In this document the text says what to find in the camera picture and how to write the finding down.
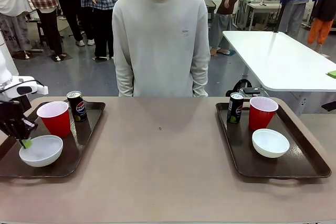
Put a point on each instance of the person in cream sweatshirt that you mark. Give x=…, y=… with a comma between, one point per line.
x=160, y=51

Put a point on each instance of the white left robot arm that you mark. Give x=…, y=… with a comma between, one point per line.
x=23, y=85

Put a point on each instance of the small green item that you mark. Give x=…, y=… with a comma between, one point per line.
x=332, y=74

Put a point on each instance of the black floor object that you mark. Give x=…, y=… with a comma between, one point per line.
x=329, y=106

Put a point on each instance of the dark brown serving tray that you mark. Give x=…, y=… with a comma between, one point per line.
x=302, y=161
x=78, y=155

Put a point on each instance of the black Pepsi can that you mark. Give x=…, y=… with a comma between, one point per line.
x=78, y=108
x=235, y=111

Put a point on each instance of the person in dark apron skirt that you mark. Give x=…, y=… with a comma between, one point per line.
x=223, y=1

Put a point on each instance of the black device behind table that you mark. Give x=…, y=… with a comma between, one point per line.
x=246, y=90

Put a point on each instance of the white cylindrical appliance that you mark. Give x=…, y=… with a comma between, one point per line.
x=13, y=62

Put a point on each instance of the white bowl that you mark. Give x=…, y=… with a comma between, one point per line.
x=44, y=153
x=270, y=142

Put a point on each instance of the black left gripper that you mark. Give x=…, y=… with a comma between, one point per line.
x=11, y=119

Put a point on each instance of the grey table leg frame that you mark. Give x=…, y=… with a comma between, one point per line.
x=312, y=103

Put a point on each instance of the red plastic cup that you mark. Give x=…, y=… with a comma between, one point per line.
x=56, y=124
x=261, y=119

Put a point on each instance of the person's right forearm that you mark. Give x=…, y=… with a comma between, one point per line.
x=124, y=82

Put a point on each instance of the person's left forearm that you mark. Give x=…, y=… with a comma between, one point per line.
x=200, y=82

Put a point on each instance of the person in grey top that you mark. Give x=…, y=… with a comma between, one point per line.
x=73, y=9

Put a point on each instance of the person in orange trousers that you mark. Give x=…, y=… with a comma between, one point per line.
x=319, y=30

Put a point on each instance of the background workbench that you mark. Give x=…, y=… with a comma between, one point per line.
x=260, y=6

